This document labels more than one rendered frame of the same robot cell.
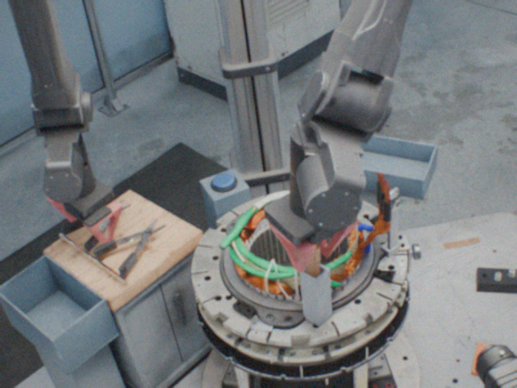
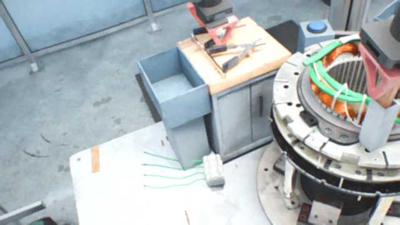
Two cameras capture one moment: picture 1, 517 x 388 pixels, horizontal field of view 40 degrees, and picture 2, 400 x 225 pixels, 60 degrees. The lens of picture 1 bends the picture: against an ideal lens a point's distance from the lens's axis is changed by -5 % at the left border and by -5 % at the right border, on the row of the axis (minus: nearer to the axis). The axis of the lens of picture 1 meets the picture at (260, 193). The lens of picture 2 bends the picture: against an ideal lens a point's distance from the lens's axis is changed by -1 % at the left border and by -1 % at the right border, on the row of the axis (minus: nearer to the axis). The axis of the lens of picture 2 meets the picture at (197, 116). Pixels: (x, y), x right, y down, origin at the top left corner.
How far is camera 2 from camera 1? 42 cm
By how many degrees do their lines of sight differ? 21
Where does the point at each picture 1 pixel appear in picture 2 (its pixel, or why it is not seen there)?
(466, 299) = not seen: outside the picture
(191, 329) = (264, 122)
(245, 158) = (334, 18)
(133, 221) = (244, 37)
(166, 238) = (264, 52)
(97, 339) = (194, 110)
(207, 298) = (280, 101)
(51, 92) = not seen: outside the picture
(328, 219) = not seen: outside the picture
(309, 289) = (374, 117)
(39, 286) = (169, 66)
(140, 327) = (228, 110)
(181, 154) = (290, 25)
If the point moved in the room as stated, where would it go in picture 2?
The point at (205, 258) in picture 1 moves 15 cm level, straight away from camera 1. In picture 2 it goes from (288, 72) to (290, 28)
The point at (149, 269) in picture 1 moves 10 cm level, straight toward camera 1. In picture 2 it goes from (245, 71) to (244, 104)
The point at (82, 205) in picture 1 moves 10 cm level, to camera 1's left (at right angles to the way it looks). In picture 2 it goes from (207, 12) to (164, 9)
